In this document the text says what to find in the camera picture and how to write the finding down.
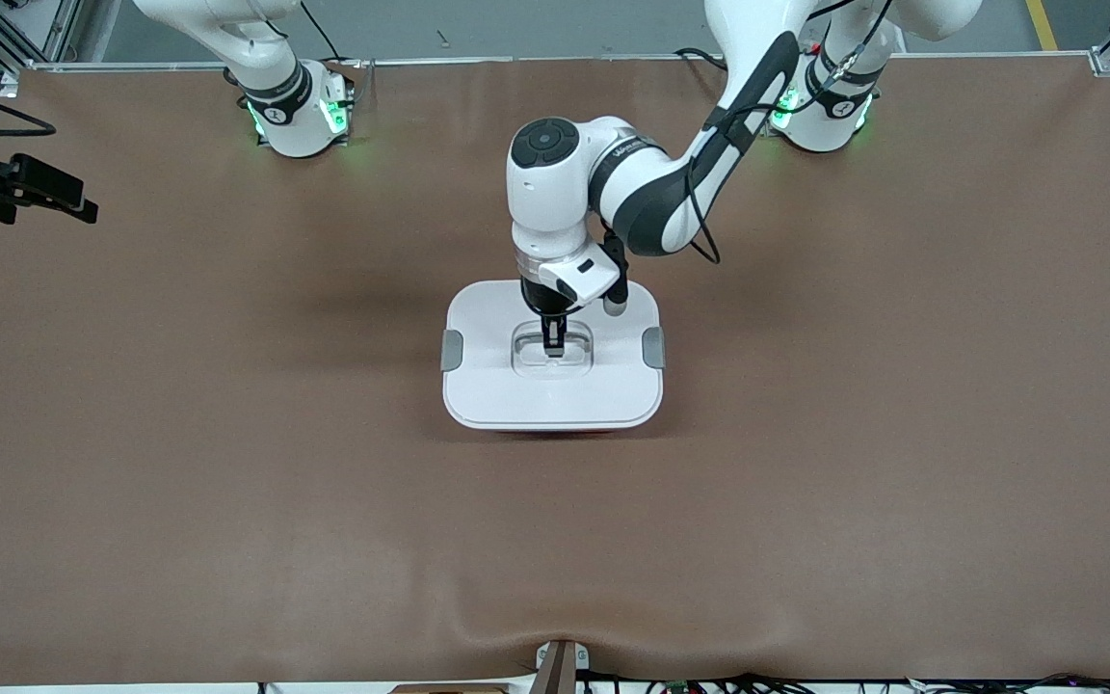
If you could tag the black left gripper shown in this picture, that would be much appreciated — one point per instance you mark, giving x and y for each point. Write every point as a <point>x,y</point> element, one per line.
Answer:
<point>545,301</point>

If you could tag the white box lid grey latches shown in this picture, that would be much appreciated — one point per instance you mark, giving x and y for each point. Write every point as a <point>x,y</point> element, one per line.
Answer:
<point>497,386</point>

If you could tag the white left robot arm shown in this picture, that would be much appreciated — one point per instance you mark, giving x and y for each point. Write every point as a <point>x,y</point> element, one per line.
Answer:
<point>545,212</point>

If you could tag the brown table mat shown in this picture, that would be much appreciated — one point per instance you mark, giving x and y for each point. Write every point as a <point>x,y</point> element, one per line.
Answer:
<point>806,530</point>

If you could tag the brown flat board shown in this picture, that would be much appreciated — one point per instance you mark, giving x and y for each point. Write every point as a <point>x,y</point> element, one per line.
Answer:
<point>449,689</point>

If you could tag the silver metal bracket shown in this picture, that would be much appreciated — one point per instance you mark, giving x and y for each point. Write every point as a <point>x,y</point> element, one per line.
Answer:
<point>582,655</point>

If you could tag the brown upright post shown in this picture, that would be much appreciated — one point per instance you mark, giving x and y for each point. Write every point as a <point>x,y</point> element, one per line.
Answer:
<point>557,675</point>

